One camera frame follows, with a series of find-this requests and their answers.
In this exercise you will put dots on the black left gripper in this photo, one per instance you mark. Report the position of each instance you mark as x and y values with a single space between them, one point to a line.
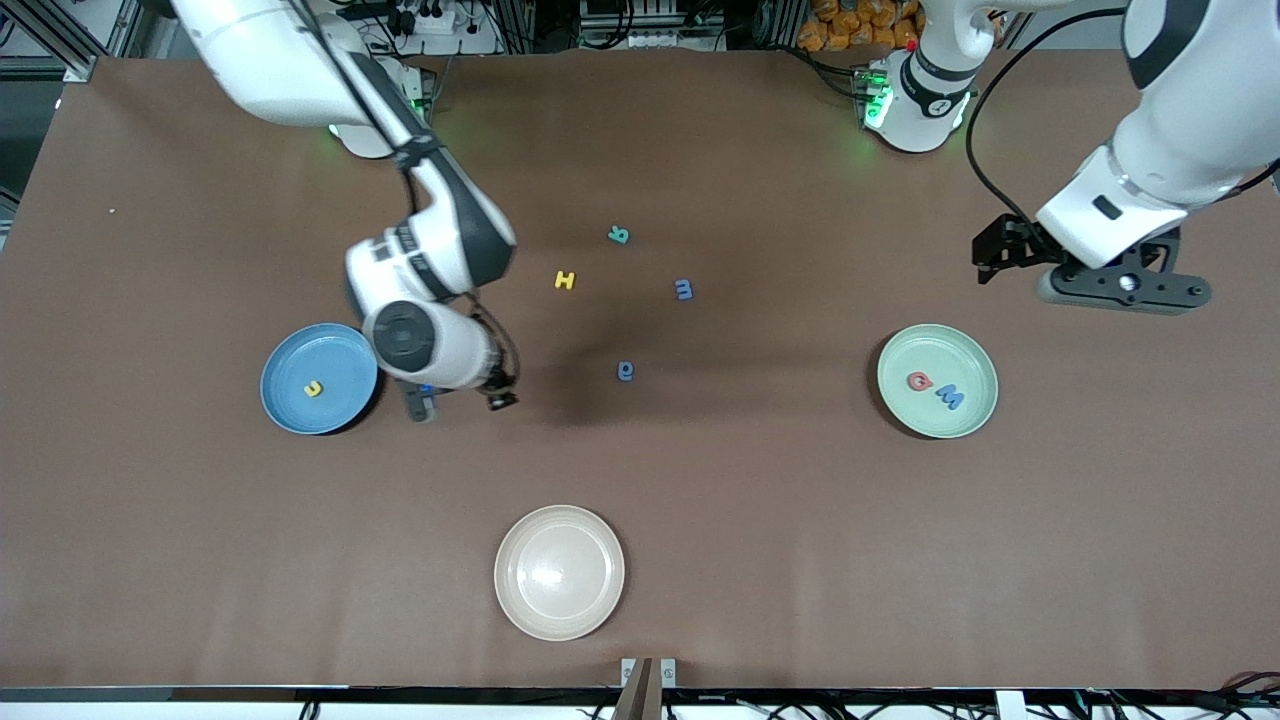
1022 243

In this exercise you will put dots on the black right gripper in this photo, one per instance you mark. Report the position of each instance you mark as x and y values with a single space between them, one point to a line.
502 390

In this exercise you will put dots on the blue foam letter a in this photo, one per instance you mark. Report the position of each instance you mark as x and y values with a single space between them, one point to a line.
626 372

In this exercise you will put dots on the yellow foam letter H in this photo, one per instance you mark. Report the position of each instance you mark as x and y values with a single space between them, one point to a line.
565 280

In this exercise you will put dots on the red foam letter Q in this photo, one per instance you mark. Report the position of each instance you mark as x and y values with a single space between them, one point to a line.
917 381

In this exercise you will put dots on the blue foam letter W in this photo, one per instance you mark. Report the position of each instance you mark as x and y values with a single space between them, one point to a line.
948 398

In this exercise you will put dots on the teal foam letter R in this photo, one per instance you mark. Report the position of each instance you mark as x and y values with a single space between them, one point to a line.
619 235

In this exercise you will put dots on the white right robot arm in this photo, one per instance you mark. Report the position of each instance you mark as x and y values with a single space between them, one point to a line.
260 60

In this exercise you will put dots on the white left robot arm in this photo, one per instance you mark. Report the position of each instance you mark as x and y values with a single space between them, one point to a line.
1200 100

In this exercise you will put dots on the green plate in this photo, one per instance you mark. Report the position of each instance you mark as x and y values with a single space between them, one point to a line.
938 350

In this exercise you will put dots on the beige plate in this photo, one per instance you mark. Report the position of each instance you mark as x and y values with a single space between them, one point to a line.
559 572

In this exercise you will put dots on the blue plate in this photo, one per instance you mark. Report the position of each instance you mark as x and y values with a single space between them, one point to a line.
310 355

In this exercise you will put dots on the blue foam letter m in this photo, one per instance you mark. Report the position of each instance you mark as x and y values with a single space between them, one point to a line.
684 289

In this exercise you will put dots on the orange packets pile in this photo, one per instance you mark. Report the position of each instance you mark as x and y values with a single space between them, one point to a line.
860 25

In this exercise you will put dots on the white power strip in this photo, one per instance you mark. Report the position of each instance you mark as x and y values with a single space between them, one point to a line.
430 18

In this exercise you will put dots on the grey equipment rack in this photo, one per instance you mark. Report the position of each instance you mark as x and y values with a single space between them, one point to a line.
650 25

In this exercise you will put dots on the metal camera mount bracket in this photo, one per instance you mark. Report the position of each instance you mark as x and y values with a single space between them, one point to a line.
648 680

